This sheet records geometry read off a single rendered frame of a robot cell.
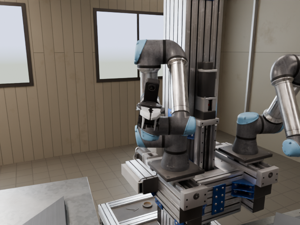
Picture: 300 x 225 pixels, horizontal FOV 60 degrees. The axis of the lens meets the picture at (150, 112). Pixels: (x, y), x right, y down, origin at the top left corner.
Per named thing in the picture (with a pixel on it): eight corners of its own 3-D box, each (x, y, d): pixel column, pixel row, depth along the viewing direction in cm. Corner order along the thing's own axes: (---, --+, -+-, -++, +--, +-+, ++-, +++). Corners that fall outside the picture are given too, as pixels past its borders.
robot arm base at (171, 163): (156, 162, 141) (156, 145, 139) (179, 157, 148) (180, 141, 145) (169, 174, 128) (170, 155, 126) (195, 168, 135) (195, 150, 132)
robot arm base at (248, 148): (226, 148, 162) (227, 133, 160) (244, 144, 169) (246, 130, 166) (244, 156, 149) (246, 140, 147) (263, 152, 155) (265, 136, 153)
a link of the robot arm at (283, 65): (272, 49, 120) (297, 155, 105) (293, 49, 122) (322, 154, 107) (259, 61, 131) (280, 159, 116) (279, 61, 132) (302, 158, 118)
